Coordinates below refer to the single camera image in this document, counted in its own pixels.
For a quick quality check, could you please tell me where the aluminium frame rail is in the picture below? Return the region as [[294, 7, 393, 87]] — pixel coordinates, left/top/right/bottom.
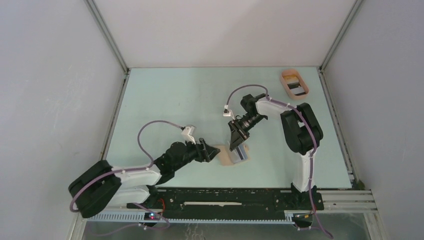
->
[[83, 0, 131, 75]]

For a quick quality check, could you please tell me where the pink oval card tray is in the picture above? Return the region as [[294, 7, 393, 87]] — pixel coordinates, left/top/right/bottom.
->
[[280, 68, 310, 100]]

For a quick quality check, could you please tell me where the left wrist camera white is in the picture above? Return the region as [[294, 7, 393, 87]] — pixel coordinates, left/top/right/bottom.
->
[[181, 125, 196, 144]]

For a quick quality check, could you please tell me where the black card in tray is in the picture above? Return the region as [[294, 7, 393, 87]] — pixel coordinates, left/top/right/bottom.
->
[[287, 82, 306, 96]]

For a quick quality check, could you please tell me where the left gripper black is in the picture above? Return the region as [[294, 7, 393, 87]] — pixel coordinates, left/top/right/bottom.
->
[[173, 136, 220, 172]]

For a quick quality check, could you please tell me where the white cable duct strip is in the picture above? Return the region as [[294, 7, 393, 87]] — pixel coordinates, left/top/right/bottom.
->
[[86, 211, 296, 225]]

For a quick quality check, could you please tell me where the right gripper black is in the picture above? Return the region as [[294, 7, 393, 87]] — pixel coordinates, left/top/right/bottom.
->
[[227, 114, 265, 151]]

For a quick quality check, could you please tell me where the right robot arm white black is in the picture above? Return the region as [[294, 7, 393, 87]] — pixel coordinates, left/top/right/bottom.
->
[[228, 93, 324, 209]]

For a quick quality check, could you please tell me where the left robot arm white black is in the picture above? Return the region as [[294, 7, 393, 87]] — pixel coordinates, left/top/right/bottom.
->
[[68, 138, 221, 218]]

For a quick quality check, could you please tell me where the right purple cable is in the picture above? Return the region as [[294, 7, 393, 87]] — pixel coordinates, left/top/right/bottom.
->
[[225, 84, 334, 239]]

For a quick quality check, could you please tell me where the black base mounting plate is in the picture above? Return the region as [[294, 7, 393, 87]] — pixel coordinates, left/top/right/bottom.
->
[[141, 187, 325, 221]]

